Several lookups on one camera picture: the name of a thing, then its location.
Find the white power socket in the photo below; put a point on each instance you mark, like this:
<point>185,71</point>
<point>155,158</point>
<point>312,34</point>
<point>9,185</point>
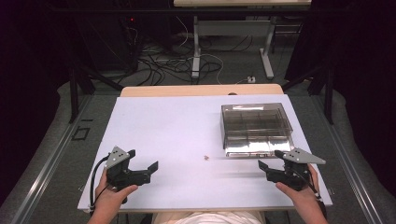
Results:
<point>251,79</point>

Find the black computer tower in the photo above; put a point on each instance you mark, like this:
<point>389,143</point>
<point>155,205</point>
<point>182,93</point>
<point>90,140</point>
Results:
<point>130,43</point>

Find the black metal stand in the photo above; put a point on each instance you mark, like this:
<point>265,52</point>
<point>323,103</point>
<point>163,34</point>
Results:
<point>327,90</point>
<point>74,90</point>

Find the person's left hand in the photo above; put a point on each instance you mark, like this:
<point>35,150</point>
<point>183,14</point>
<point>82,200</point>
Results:
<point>109,199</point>

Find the metal floor rail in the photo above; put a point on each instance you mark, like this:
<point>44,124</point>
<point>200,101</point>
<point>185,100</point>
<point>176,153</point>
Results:
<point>348,174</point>
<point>43,168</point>

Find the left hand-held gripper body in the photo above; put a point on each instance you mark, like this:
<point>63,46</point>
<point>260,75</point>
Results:
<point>120,174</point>

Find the person's white shirt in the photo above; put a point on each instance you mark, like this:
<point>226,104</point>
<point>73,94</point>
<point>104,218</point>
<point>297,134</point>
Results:
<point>214,218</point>

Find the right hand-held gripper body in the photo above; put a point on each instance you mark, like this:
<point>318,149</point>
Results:
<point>292,177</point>

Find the white desk with metal legs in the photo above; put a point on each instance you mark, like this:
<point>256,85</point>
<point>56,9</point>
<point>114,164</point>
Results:
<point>236,28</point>

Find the person's right hand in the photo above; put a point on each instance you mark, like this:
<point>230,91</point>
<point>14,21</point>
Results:
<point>305,197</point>

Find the clear plastic compartment box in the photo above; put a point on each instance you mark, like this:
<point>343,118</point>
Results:
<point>255,129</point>

